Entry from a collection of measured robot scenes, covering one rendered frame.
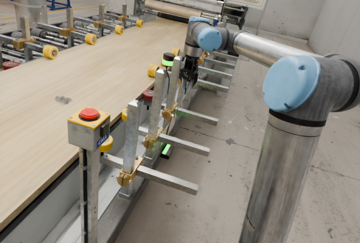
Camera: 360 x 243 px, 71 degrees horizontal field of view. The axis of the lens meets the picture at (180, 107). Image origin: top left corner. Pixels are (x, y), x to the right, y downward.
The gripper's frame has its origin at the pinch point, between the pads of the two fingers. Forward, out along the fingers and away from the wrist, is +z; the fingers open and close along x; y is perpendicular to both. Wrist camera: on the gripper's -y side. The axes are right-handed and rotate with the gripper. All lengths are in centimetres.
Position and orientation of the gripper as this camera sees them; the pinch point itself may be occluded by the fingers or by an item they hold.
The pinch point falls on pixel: (186, 91)
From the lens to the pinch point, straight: 130.1
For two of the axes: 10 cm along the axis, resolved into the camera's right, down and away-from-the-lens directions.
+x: 9.5, 2.8, -1.7
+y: -2.7, 4.2, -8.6
